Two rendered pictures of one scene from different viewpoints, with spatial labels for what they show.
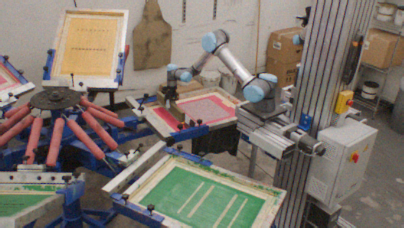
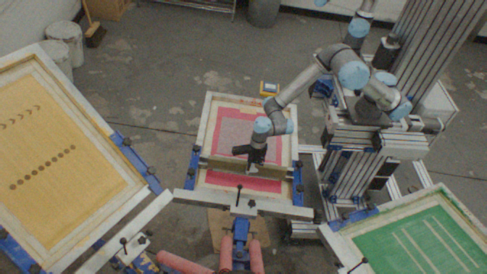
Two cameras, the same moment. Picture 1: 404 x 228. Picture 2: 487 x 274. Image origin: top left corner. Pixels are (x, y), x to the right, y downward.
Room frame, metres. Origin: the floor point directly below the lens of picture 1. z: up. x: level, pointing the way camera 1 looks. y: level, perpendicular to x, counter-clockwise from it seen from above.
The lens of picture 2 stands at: (1.98, 1.35, 2.57)
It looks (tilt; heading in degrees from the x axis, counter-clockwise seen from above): 47 degrees down; 301
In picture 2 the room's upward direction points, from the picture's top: 11 degrees clockwise
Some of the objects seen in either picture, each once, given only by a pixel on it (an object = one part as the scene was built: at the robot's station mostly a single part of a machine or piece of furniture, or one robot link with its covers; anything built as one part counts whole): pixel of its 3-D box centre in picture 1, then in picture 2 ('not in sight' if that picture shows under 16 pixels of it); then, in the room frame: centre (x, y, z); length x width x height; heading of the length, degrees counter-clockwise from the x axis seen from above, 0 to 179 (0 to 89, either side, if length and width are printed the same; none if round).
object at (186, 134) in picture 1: (189, 133); (296, 184); (2.32, 0.08, 0.98); 0.30 x 0.05 x 0.07; 124
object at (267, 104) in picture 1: (265, 100); (371, 103); (2.24, -0.41, 1.31); 0.15 x 0.15 x 0.10
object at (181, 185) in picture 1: (180, 178); (411, 254); (1.70, 0.09, 1.05); 1.08 x 0.61 x 0.23; 64
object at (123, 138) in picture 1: (148, 131); not in sight; (2.44, 0.39, 0.89); 1.24 x 0.06 x 0.06; 124
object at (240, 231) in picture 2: (132, 120); (240, 225); (2.37, 0.50, 1.02); 0.17 x 0.06 x 0.05; 124
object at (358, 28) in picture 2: not in sight; (356, 32); (2.57, -0.79, 1.42); 0.13 x 0.12 x 0.14; 105
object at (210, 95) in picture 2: (197, 110); (247, 144); (2.69, 0.03, 0.97); 0.79 x 0.58 x 0.04; 124
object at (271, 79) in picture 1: (266, 84); (381, 87); (2.24, -0.41, 1.42); 0.13 x 0.12 x 0.14; 145
